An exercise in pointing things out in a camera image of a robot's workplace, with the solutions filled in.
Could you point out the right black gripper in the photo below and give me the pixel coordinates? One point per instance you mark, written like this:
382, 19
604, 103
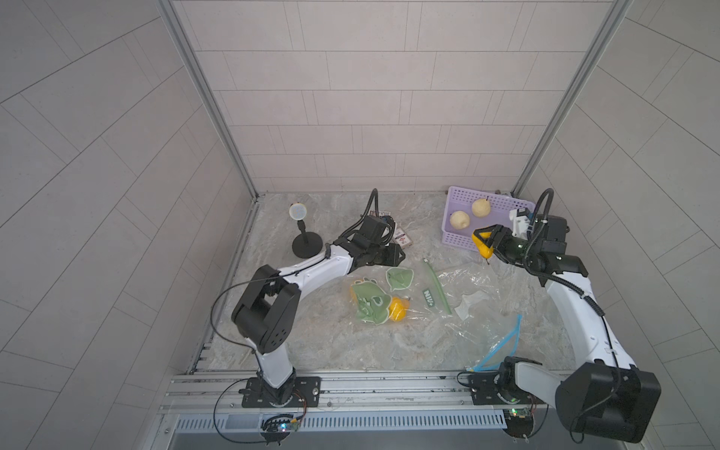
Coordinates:
499, 231

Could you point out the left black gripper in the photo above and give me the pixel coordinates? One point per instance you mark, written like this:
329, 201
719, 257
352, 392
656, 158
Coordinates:
391, 255

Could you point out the clear bag green zip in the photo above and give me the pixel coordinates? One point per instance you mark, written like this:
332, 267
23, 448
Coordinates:
416, 292

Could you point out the orange yellow pear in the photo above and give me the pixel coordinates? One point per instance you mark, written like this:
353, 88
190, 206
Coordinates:
483, 242
398, 309

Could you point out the clear bag blue zip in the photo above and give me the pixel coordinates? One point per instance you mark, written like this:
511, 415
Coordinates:
462, 327

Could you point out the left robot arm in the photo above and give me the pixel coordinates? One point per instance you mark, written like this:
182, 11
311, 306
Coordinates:
264, 314

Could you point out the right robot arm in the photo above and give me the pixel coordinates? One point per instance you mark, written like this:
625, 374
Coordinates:
607, 395

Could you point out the playing card box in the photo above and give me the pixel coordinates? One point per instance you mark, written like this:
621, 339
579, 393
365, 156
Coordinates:
401, 238

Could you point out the purple plastic basket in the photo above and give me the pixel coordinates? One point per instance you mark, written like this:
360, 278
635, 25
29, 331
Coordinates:
460, 199

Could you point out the black stand with white disc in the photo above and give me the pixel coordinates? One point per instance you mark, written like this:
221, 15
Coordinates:
307, 244

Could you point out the right circuit board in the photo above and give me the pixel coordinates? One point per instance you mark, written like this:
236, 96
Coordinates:
519, 423

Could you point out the circuit board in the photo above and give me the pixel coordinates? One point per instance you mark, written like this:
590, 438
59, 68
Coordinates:
278, 427
519, 423

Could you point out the left circuit board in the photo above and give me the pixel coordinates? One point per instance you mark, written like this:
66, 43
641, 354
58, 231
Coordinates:
278, 427

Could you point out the aluminium frame rail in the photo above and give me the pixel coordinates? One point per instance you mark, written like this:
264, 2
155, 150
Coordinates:
342, 391

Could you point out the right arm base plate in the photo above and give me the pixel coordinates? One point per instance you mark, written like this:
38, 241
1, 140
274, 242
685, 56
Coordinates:
485, 390

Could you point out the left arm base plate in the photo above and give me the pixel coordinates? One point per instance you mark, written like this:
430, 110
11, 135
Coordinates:
297, 392

